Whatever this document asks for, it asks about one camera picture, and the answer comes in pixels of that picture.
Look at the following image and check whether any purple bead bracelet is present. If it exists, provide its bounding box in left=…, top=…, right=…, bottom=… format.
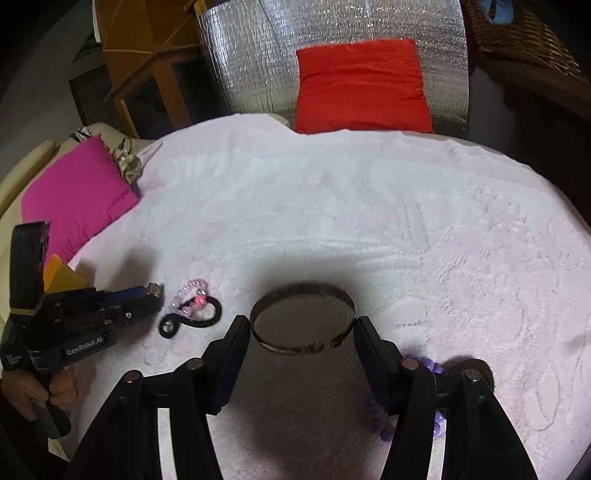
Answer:
left=368, top=355, right=448, bottom=440

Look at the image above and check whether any beige leather sofa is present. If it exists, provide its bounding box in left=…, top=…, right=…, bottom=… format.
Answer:
left=0, top=122, right=158, bottom=296

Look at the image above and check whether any pink bead bracelet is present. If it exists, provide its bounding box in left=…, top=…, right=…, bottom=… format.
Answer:
left=170, top=278, right=211, bottom=315

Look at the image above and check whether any black strap band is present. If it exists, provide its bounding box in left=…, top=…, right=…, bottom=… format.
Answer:
left=158, top=295, right=223, bottom=339

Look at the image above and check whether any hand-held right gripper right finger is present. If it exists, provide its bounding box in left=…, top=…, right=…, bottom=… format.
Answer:
left=353, top=315, right=539, bottom=480

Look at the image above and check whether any blue cloth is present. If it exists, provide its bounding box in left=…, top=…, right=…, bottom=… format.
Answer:
left=480, top=0, right=513, bottom=24

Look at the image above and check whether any dark framed panel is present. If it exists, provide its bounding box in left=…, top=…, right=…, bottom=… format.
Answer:
left=69, top=69, right=139, bottom=139

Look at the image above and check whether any pink cushion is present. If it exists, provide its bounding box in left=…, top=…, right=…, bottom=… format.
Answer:
left=21, top=135, right=140, bottom=261

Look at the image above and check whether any person's left hand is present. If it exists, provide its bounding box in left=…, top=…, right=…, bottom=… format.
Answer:
left=0, top=367, right=79, bottom=421

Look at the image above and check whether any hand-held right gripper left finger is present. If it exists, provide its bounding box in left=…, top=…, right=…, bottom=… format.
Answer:
left=65, top=315, right=251, bottom=480

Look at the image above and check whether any patterned fabric pouch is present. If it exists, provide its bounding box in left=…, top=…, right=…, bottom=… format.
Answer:
left=111, top=137, right=144, bottom=183

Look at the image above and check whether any red cushion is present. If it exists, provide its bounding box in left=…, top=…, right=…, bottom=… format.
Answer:
left=294, top=38, right=435, bottom=134

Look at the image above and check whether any silver foil sheet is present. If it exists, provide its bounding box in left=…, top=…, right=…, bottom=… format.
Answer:
left=196, top=0, right=472, bottom=139

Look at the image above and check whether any wicker basket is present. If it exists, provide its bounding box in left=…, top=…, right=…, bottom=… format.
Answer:
left=462, top=0, right=591, bottom=116

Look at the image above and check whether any orange cardboard box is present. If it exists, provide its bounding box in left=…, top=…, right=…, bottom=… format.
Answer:
left=42, top=255, right=88, bottom=294

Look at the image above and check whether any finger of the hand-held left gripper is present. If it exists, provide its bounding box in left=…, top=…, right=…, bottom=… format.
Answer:
left=97, top=282, right=165, bottom=305
left=117, top=298, right=162, bottom=324

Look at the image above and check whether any wooden cabinet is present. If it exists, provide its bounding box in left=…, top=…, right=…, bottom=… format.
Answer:
left=95, top=0, right=218, bottom=139

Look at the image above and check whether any pale pink bedspread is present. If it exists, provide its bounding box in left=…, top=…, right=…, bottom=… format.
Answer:
left=60, top=113, right=591, bottom=480

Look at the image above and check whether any metal bangle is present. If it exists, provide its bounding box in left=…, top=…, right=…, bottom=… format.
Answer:
left=250, top=284, right=358, bottom=356

